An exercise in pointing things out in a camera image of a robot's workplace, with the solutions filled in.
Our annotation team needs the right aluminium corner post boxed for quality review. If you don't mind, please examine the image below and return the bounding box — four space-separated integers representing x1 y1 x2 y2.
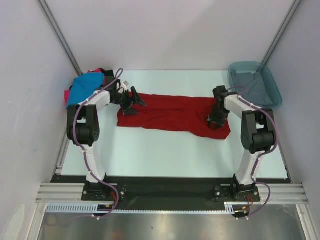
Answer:
261 0 304 65

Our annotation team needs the red t shirt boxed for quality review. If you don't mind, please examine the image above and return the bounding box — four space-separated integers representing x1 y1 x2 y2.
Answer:
117 93 231 140

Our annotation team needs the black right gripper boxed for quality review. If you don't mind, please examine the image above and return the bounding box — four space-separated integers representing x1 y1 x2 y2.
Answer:
206 104 229 129

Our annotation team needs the blue t shirt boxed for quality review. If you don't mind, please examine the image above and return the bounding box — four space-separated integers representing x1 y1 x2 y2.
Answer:
65 72 106 111

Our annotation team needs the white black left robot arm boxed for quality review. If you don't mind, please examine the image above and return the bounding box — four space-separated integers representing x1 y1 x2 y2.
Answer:
67 74 147 201

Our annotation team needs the black folded t shirt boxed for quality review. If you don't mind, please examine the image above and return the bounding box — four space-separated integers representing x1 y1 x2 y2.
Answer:
69 67 116 92

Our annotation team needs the left aluminium corner post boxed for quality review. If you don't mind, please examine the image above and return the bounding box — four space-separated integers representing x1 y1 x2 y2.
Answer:
36 0 83 76

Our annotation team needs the teal plastic basket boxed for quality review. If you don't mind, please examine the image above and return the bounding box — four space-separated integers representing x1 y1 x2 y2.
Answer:
228 61 283 110

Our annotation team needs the aluminium front frame rail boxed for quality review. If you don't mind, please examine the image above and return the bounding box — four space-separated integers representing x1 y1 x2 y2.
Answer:
35 183 309 205

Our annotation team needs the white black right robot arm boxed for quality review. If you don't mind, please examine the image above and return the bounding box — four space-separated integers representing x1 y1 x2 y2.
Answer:
207 85 278 202

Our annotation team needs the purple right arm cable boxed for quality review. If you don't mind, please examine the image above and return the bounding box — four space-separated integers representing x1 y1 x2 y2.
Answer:
226 85 278 221

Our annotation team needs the pink folded t shirt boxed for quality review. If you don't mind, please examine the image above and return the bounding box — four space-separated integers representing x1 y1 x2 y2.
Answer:
63 70 103 107

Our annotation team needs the aluminium corner post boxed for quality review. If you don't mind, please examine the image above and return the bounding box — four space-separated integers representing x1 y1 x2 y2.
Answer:
261 0 304 65
36 0 83 76

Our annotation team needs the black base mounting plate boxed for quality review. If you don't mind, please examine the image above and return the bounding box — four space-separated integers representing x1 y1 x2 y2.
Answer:
50 175 292 212

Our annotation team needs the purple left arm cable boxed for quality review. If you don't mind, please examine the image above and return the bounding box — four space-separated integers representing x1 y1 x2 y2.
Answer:
46 67 125 226

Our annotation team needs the grey slotted cable duct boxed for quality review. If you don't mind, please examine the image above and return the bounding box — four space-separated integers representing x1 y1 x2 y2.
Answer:
46 202 249 215

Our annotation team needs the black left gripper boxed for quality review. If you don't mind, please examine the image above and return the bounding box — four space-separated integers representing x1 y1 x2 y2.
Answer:
111 86 146 116

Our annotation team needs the grey t shirt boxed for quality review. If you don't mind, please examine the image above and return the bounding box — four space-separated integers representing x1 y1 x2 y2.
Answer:
231 70 272 107

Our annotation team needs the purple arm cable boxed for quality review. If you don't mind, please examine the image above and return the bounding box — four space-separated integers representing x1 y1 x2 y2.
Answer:
226 85 278 221
46 67 125 226

